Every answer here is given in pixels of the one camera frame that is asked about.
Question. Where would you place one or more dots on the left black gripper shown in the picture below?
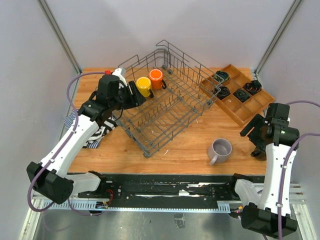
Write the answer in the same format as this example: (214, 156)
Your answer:
(139, 98)

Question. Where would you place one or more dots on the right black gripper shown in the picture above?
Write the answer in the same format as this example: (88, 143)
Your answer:
(257, 121)

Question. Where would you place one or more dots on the yellow enamel mug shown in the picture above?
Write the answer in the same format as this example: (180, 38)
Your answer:
(144, 85)

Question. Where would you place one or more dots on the orange ceramic mug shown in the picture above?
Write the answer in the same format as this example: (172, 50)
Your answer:
(156, 77)

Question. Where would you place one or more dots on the black mug white inside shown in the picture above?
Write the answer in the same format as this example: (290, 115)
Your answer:
(258, 154)

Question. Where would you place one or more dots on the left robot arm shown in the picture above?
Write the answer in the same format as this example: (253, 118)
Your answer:
(49, 176)

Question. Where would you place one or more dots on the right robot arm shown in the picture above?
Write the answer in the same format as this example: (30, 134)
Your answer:
(268, 213)

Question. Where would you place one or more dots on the wooden compartment tray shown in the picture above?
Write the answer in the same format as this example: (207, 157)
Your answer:
(240, 97)

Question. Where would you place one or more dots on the black white striped cloth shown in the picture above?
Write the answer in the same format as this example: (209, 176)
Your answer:
(109, 125)

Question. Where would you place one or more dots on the lilac ceramic mug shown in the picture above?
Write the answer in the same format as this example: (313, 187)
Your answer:
(219, 151)

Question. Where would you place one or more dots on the blue white striped cloth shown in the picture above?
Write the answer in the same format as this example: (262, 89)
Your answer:
(70, 121)

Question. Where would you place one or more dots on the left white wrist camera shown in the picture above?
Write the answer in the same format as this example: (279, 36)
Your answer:
(121, 72)

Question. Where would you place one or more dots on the grey wire dish rack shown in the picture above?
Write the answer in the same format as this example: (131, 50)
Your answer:
(191, 89)

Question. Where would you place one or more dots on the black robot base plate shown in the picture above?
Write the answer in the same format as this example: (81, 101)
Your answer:
(163, 187)

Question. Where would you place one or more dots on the slotted cable duct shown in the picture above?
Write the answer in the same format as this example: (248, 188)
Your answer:
(145, 205)

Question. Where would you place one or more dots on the right aluminium frame post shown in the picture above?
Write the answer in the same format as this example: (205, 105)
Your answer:
(293, 9)

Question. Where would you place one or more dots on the aluminium frame post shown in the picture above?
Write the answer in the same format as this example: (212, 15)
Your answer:
(59, 34)
(293, 9)

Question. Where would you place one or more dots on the left aluminium frame post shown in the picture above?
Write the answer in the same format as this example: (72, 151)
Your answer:
(59, 34)

